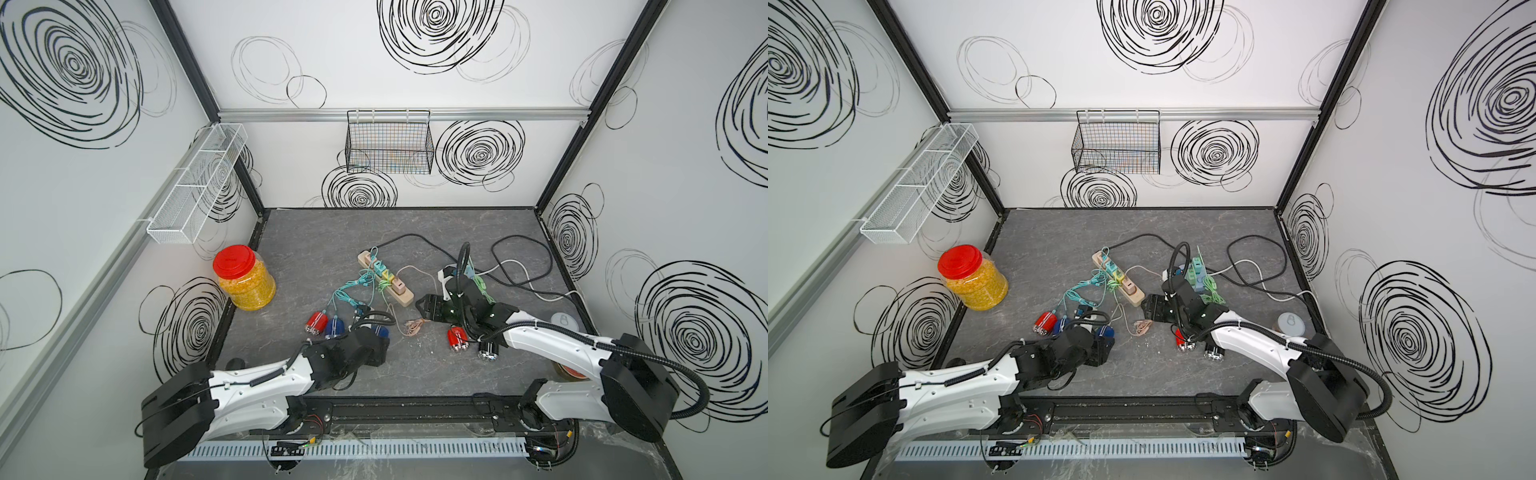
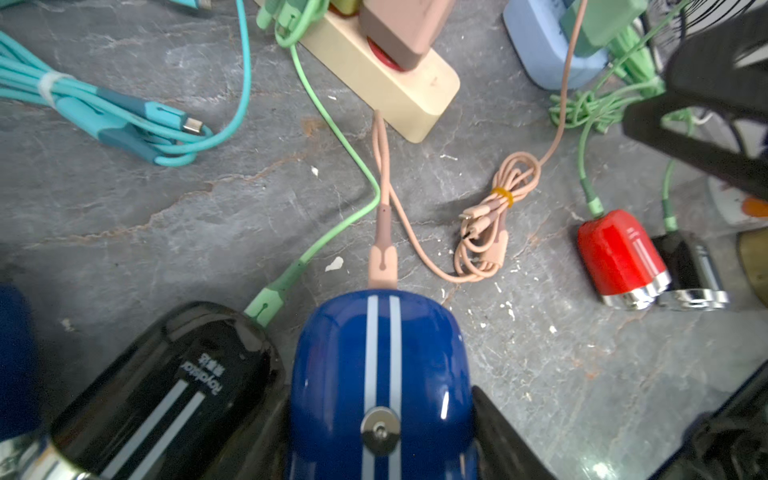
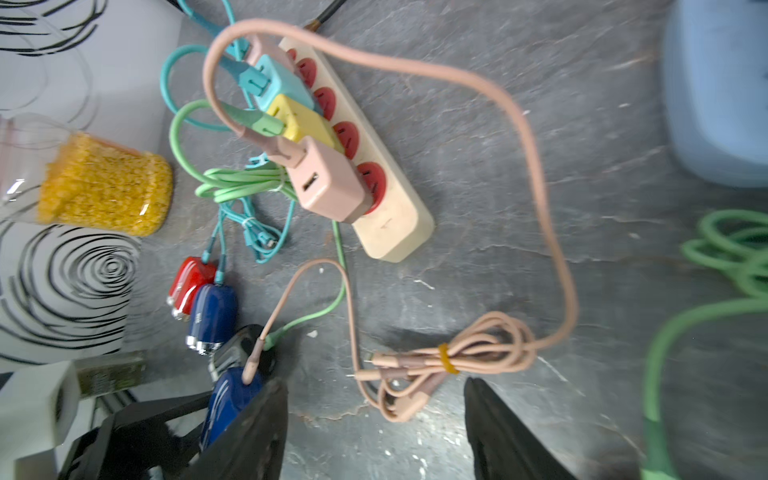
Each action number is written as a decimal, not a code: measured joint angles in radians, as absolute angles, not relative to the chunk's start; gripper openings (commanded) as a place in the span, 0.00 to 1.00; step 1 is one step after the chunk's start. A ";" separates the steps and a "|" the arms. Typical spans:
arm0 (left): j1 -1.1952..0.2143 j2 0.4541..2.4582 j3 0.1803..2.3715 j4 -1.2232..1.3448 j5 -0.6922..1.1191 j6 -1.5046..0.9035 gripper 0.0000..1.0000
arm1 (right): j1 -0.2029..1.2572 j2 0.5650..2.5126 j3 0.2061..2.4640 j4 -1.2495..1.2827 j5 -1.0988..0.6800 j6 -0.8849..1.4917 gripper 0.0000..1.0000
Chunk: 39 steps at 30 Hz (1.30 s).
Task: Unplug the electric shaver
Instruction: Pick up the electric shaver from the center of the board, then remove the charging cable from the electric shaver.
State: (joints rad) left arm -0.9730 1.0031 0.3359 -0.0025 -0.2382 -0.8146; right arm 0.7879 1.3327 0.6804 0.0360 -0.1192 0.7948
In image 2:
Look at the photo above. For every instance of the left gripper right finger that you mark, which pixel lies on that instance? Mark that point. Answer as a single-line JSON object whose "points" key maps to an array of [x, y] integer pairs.
{"points": [[503, 453]]}

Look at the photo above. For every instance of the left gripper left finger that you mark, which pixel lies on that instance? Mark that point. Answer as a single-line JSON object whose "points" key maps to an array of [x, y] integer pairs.
{"points": [[259, 446]]}

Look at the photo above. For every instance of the blue striped shaver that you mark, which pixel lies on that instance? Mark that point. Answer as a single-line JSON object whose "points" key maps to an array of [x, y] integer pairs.
{"points": [[381, 389]]}

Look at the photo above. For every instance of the pink charger adapter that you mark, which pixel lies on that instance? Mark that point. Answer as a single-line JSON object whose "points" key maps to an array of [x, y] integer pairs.
{"points": [[404, 30]]}

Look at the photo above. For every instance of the black shaver left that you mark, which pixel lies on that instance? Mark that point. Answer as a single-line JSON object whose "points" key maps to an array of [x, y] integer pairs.
{"points": [[165, 408]]}

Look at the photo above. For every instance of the black shaver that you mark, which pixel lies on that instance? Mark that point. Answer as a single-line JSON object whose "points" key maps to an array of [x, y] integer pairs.
{"points": [[165, 408], [695, 281]]}

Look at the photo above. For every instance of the black shaver right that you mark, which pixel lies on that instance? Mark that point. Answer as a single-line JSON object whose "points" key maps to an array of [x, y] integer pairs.
{"points": [[695, 281]]}

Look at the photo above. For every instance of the red shaver right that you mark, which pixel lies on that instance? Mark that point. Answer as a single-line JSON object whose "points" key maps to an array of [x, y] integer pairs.
{"points": [[625, 267]]}

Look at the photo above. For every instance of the blue shaver left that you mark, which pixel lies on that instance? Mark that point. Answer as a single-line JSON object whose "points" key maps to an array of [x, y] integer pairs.
{"points": [[20, 413]]}

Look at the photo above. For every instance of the green charger adapter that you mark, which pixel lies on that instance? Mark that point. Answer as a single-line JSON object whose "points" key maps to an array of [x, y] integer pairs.
{"points": [[603, 21]]}

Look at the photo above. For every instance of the beige power strip red sockets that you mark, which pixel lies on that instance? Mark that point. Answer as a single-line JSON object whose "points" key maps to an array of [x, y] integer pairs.
{"points": [[410, 101]]}

